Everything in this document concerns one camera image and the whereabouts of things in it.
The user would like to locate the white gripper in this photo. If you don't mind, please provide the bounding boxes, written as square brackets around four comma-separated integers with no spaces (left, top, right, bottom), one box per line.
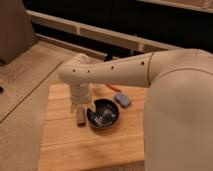
[69,84,95,113]

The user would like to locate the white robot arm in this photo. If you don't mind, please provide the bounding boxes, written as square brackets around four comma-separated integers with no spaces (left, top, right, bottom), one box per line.
[59,49,213,171]

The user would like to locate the brown rectangular block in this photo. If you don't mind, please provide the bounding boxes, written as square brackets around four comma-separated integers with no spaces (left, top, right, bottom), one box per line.
[76,106,86,126]

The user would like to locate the black bowl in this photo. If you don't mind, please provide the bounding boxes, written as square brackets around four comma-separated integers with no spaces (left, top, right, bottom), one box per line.
[86,99,120,129]

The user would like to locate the blue grey sponge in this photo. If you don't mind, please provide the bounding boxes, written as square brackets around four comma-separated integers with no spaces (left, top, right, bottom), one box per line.
[114,92,131,108]

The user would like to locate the wooden table board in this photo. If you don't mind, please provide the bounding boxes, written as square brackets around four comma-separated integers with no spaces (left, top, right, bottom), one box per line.
[38,84,147,171]

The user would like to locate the grey sofa corner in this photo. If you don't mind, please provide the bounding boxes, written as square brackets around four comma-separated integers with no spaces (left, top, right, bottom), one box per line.
[0,0,37,64]

